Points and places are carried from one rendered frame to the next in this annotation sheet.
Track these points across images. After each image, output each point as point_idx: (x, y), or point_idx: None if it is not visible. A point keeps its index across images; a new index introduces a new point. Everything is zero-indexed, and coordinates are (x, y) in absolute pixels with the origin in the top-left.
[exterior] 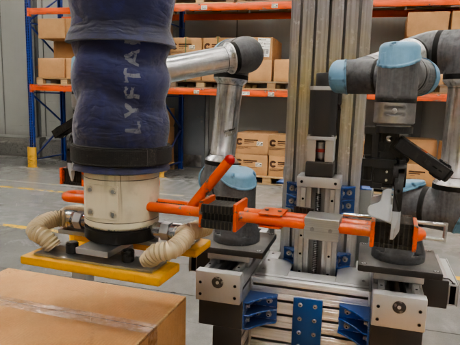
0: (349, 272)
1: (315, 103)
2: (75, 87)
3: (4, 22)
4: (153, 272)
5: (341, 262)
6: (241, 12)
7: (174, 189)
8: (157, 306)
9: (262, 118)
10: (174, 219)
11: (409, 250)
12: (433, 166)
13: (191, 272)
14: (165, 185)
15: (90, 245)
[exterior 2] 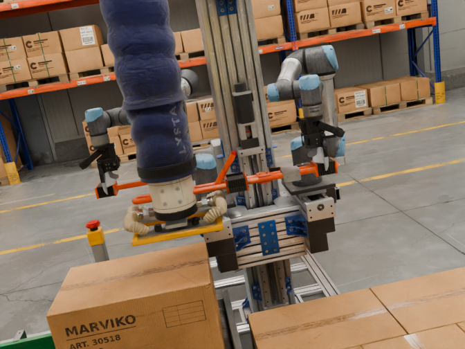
0: (280, 199)
1: (239, 104)
2: (138, 135)
3: None
4: (216, 224)
5: (272, 196)
6: (51, 3)
7: (40, 190)
8: (196, 251)
9: (99, 102)
10: (63, 216)
11: (334, 173)
12: (336, 131)
13: (111, 252)
14: (28, 190)
15: (170, 222)
